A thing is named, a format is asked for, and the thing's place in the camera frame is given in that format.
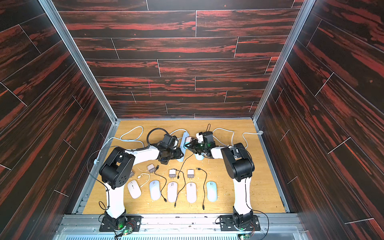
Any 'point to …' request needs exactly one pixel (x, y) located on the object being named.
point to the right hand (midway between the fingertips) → (188, 144)
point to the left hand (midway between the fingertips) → (183, 154)
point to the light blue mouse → (199, 157)
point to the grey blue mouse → (212, 191)
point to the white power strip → (185, 134)
